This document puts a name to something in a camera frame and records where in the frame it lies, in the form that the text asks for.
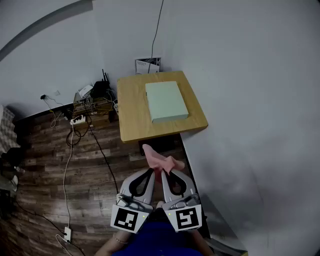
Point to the white power strip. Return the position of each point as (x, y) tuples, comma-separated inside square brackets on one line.
[(78, 120)]

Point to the light green board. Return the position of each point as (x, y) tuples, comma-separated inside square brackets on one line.
[(166, 101)]

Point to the person's left forearm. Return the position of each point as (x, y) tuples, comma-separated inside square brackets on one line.
[(112, 246)]

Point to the person's blue shirt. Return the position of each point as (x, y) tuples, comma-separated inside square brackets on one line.
[(157, 240)]

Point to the checkered cloth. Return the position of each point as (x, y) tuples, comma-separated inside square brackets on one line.
[(7, 130)]

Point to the white wall socket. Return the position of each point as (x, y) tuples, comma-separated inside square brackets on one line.
[(57, 93)]

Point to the black router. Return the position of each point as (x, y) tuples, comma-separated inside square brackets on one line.
[(100, 88)]

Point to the small white adapter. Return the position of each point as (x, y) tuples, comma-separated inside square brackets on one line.
[(67, 233)]

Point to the pink cloth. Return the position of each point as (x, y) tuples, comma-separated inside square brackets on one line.
[(157, 160)]

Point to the recessed white wall box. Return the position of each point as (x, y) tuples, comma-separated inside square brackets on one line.
[(160, 62)]

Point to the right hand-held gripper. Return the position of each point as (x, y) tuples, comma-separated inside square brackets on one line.
[(183, 216)]

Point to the white router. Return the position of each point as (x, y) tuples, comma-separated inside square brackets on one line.
[(85, 91)]

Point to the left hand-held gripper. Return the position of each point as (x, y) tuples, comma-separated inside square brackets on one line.
[(131, 215)]

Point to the wooden crate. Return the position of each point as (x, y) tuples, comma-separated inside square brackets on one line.
[(97, 117)]

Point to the black wall plug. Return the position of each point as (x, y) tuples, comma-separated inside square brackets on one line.
[(43, 96)]

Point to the person's right forearm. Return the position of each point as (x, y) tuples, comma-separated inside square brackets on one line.
[(203, 243)]

